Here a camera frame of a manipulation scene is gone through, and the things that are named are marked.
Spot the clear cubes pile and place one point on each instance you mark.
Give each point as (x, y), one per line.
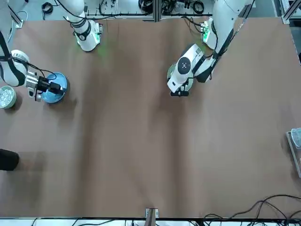
(5, 97)

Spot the black cylindrical object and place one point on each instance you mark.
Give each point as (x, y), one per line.
(8, 160)

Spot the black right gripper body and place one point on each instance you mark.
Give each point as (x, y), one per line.
(44, 84)

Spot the pale green bowl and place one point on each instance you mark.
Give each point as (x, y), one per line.
(14, 99)

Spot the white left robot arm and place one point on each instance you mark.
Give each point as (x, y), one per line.
(223, 14)

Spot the aluminium frame rail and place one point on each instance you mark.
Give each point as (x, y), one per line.
(16, 18)
(288, 14)

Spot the green plate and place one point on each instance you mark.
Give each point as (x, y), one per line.
(168, 72)

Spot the blue plate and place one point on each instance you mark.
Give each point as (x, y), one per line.
(58, 77)

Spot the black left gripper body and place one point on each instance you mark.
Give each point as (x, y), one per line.
(183, 93)

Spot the aluminium frame post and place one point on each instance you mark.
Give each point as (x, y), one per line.
(156, 11)
(151, 216)

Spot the clear blue plastic cup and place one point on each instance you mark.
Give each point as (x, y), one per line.
(296, 137)

